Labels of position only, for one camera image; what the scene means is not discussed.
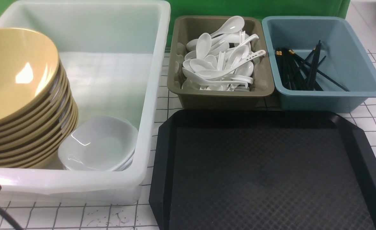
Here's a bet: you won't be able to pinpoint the bundle of black chopsticks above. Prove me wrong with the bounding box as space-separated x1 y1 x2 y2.
274 41 349 92

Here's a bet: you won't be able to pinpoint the blue plastic chopstick bin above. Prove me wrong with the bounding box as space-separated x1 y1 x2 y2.
262 16 376 113

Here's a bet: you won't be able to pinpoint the stack of yellow noodle bowls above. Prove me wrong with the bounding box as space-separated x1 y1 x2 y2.
0 28 79 169

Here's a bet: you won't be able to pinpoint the olive plastic spoon bin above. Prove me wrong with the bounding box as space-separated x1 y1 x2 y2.
167 16 275 110

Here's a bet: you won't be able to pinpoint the white ceramic soup spoon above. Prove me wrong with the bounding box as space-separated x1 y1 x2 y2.
210 16 245 38

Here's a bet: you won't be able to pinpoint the white dishes in tub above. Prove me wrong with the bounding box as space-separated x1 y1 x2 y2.
58 115 138 172

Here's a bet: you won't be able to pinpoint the black plastic serving tray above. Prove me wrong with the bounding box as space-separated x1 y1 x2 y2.
149 110 376 230

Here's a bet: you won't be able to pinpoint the pile of white spoons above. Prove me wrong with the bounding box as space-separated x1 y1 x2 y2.
175 30 266 92

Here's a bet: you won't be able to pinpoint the large white plastic tub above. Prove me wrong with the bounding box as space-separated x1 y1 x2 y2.
0 0 171 207

